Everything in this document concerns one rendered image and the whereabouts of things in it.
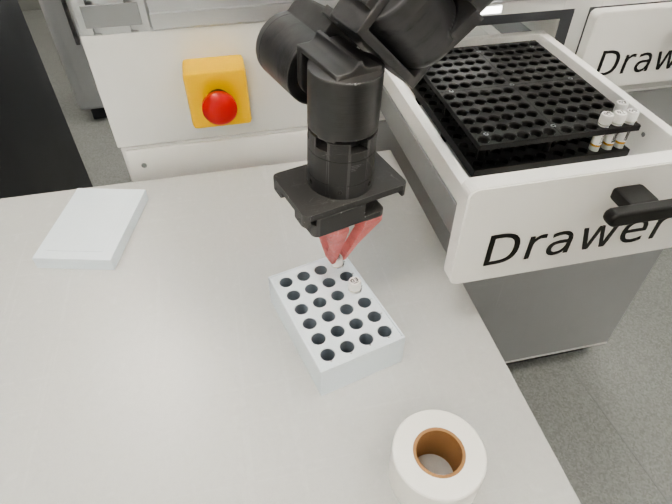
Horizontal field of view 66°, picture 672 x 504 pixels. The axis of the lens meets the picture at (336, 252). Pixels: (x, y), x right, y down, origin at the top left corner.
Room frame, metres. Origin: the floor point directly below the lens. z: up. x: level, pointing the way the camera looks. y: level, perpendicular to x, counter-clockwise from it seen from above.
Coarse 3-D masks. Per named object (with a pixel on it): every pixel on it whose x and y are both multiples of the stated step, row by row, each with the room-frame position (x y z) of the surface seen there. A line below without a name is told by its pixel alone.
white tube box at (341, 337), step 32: (288, 288) 0.34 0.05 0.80; (320, 288) 0.34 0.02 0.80; (288, 320) 0.31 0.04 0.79; (320, 320) 0.30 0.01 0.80; (352, 320) 0.30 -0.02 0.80; (384, 320) 0.30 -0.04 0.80; (320, 352) 0.26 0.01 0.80; (352, 352) 0.26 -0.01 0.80; (384, 352) 0.27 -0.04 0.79; (320, 384) 0.24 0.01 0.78
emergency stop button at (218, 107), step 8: (208, 96) 0.54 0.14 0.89; (216, 96) 0.54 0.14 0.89; (224, 96) 0.55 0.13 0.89; (208, 104) 0.54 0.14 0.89; (216, 104) 0.54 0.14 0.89; (224, 104) 0.54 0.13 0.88; (232, 104) 0.55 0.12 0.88; (208, 112) 0.54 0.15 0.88; (216, 112) 0.54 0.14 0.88; (224, 112) 0.54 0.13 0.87; (232, 112) 0.54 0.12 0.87; (208, 120) 0.54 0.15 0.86; (216, 120) 0.54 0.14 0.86; (224, 120) 0.54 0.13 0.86
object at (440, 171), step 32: (544, 32) 0.73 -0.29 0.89; (576, 64) 0.63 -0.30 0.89; (384, 96) 0.60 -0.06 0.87; (608, 96) 0.56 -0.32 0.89; (416, 128) 0.49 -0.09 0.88; (640, 128) 0.50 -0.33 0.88; (416, 160) 0.47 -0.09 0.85; (448, 160) 0.41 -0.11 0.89; (448, 192) 0.39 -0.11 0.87; (448, 224) 0.38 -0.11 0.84
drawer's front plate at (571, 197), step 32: (608, 160) 0.36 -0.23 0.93; (640, 160) 0.36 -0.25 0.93; (480, 192) 0.32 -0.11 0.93; (512, 192) 0.33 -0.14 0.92; (544, 192) 0.34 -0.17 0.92; (576, 192) 0.34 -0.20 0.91; (608, 192) 0.35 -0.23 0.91; (480, 224) 0.33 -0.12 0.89; (512, 224) 0.33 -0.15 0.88; (544, 224) 0.34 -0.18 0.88; (576, 224) 0.35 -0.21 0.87; (640, 224) 0.36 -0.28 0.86; (448, 256) 0.33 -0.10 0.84; (480, 256) 0.33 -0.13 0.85; (544, 256) 0.34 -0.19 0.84; (576, 256) 0.35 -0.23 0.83; (608, 256) 0.36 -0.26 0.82
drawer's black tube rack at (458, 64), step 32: (448, 64) 0.62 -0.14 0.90; (480, 64) 0.61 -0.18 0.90; (512, 64) 0.61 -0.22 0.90; (544, 64) 0.61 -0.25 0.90; (416, 96) 0.60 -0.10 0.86; (448, 96) 0.53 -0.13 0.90; (480, 96) 0.53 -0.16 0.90; (512, 96) 0.53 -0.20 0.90; (544, 96) 0.54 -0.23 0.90; (576, 96) 0.53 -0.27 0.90; (448, 128) 0.52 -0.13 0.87; (480, 128) 0.46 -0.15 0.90; (512, 128) 0.46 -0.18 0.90; (480, 160) 0.45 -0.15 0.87; (512, 160) 0.46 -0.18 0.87; (544, 160) 0.45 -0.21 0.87; (576, 160) 0.46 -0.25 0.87
